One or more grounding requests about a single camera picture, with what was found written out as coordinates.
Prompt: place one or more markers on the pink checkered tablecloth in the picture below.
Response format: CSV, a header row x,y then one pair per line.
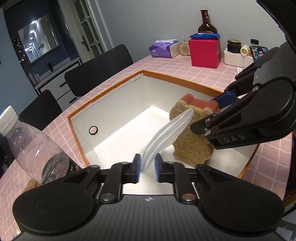
x,y
268,169

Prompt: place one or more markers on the white glass panel door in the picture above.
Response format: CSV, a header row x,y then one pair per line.
x,y
87,27

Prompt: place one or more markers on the clear plastic bag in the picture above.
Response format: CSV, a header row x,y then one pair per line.
x,y
165,137

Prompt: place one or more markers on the blue packet on red box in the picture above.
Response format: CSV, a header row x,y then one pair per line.
x,y
205,36

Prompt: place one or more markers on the small beige speaker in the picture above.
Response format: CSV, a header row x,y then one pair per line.
x,y
184,48

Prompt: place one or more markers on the brown plush toy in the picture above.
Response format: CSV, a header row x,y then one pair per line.
x,y
32,184

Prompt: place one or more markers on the dark glass jar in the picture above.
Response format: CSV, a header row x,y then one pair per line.
x,y
234,46

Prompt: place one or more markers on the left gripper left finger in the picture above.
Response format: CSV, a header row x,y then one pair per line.
x,y
115,177

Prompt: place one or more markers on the orange cardboard box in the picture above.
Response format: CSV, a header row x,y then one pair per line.
x,y
119,122

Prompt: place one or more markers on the clear plastic water bottle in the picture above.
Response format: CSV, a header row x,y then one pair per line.
x,y
38,155

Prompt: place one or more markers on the black chair left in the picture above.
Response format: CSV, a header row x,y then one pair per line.
x,y
42,111

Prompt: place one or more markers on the red box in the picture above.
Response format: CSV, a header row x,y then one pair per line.
x,y
205,53

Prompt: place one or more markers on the black chair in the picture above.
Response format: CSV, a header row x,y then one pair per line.
x,y
94,72
42,111

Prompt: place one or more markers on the brown liquor bottle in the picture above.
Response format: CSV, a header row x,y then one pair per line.
x,y
206,26

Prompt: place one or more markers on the purple tissue pack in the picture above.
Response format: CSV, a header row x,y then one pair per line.
x,y
165,48

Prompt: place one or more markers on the wall mirror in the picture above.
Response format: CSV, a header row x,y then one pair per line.
x,y
38,38

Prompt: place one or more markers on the white tray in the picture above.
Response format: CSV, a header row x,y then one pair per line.
x,y
237,60

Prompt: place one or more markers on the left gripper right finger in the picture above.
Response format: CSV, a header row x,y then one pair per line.
x,y
180,177

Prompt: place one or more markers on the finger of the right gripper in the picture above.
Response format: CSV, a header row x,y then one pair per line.
x,y
205,125
225,99

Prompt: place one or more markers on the black chair right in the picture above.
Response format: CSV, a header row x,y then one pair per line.
x,y
94,72

